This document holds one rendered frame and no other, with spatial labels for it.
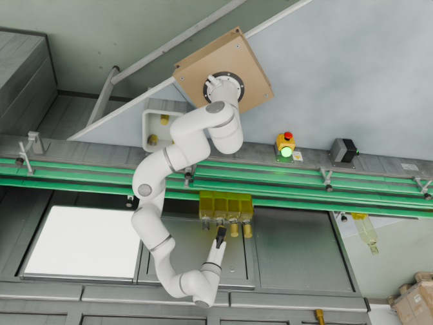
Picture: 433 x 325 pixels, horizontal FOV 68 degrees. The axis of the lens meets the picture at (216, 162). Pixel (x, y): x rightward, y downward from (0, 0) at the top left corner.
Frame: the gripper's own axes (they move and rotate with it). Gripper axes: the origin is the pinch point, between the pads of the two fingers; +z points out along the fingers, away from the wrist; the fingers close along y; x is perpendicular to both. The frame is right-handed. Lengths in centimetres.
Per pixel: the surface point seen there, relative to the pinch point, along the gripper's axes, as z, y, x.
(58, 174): 4, 2, 72
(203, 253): -1.6, -14.1, 4.6
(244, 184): 25.8, 5.1, -4.1
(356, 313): -7, -15, -61
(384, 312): 169, -308, -254
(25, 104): 41, 1, 113
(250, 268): -2.8, -13.1, -15.8
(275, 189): 27.5, 5.4, -18.1
